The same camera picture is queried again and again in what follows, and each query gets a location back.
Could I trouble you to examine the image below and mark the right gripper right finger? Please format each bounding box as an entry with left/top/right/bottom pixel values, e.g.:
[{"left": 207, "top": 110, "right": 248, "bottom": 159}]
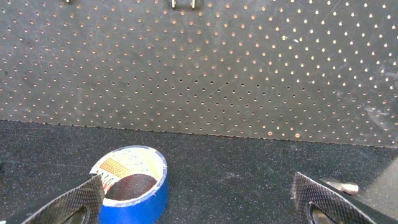
[{"left": 290, "top": 171, "right": 398, "bottom": 224}]

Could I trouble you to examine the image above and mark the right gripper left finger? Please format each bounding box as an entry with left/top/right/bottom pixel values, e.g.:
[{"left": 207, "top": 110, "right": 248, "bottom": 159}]
[{"left": 20, "top": 174, "right": 106, "bottom": 224}]

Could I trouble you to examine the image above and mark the black pegboard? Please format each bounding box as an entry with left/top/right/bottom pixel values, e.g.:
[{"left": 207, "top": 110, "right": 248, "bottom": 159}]
[{"left": 0, "top": 0, "right": 398, "bottom": 149}]

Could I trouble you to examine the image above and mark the hammer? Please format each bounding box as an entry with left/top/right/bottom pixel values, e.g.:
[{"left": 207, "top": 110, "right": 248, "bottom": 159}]
[{"left": 319, "top": 177, "right": 360, "bottom": 197}]

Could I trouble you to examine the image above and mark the roll of blue tape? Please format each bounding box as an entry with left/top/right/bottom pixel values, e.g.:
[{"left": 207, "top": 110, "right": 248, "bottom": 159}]
[{"left": 89, "top": 144, "right": 170, "bottom": 224}]

